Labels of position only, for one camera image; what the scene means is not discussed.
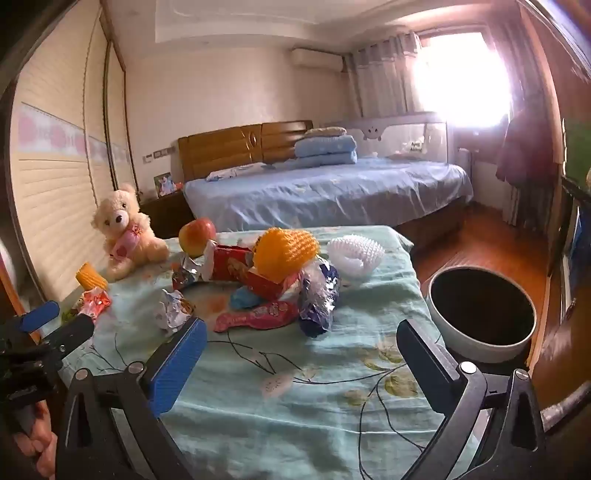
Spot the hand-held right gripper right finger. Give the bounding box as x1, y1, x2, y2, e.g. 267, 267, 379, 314
396, 318, 546, 480

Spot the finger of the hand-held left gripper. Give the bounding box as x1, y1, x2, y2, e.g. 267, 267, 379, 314
44, 315, 95, 358
0, 301, 62, 342

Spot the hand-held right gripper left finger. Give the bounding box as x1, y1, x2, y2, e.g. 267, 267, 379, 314
55, 316, 208, 480

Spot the white round bin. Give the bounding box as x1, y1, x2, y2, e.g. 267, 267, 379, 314
426, 267, 537, 364

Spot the silver orange wrapper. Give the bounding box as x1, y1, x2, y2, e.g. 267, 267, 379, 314
159, 290, 195, 335

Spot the pink snack wrapper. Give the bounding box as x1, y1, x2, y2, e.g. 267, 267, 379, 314
213, 300, 301, 333

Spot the light blue plastic package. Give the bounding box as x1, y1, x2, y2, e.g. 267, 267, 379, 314
230, 284, 266, 311

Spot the red cardboard carton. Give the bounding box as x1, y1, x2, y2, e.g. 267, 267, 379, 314
203, 242, 284, 301

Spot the dark blue foil bag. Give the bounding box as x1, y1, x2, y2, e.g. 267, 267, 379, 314
298, 259, 341, 340

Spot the white foam fruit net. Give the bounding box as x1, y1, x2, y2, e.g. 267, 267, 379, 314
327, 234, 385, 278

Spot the orange foam fruit net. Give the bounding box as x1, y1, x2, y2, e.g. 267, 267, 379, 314
253, 228, 320, 283

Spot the person's left hand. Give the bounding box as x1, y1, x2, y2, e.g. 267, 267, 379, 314
18, 401, 58, 478

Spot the red snack packet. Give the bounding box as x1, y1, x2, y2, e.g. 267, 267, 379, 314
65, 286, 113, 324

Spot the yellow corn toy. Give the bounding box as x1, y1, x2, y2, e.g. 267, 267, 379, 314
75, 261, 109, 291

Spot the teal floral cloth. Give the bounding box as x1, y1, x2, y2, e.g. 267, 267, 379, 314
60, 225, 481, 480

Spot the cream teddy bear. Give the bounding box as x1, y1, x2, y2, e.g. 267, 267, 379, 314
91, 184, 171, 282

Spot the red apple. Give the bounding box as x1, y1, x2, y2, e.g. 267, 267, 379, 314
178, 218, 217, 258

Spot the cream sliding door wardrobe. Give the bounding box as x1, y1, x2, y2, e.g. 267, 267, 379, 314
9, 0, 139, 301

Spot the wooden nightstand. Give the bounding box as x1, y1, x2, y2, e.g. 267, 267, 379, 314
139, 191, 195, 238

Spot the bed with blue sheet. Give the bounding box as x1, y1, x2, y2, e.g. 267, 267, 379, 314
178, 154, 474, 241

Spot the flat white blue pillow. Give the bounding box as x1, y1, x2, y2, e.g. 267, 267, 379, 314
205, 164, 273, 182

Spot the white radiator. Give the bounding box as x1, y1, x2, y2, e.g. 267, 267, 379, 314
458, 148, 475, 186

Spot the wooden headboard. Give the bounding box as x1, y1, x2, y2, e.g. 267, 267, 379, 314
178, 121, 314, 183

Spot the red coat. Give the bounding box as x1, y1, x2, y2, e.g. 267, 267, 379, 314
496, 111, 561, 190

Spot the folded blue quilt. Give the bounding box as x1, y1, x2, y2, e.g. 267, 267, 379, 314
294, 134, 358, 168

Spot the green box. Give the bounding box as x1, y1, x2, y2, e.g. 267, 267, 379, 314
562, 119, 591, 181

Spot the bright window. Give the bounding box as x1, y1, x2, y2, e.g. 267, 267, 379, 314
416, 32, 513, 130

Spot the grey dotted curtain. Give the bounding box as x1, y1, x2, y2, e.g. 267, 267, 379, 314
485, 9, 555, 227
346, 34, 423, 116

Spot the white air conditioner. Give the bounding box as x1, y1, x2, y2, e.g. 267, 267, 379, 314
291, 47, 345, 72

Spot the photo frame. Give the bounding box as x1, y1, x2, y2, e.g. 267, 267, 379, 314
154, 172, 176, 198

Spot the grey bed guard rail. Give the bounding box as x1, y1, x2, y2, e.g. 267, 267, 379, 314
318, 111, 448, 162

